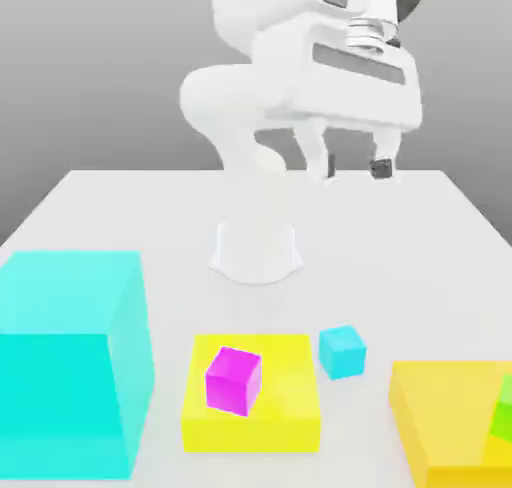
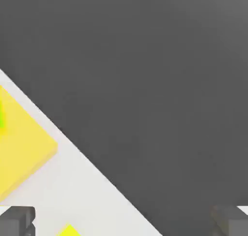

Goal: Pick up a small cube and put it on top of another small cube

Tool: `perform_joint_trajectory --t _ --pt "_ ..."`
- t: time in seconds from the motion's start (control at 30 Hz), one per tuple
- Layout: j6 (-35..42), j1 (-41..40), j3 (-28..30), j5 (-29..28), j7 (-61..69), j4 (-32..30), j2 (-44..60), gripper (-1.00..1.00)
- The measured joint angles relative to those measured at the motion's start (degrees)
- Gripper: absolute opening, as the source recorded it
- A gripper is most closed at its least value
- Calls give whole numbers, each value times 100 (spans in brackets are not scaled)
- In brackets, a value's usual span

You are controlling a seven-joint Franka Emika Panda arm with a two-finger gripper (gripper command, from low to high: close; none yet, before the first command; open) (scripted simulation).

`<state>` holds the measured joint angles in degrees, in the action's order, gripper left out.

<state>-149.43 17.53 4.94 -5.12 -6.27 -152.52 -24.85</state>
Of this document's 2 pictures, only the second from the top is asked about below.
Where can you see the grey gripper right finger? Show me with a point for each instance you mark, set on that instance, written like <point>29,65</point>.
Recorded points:
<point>230,222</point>

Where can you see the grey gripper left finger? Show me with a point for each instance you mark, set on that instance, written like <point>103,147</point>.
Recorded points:
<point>16,221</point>

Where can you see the small yellow cube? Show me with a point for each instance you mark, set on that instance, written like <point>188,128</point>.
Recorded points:
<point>68,231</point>

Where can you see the small green cube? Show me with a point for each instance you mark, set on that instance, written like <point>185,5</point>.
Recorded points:
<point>1,114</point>

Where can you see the large yellow box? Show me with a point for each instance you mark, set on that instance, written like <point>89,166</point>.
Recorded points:
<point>21,143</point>

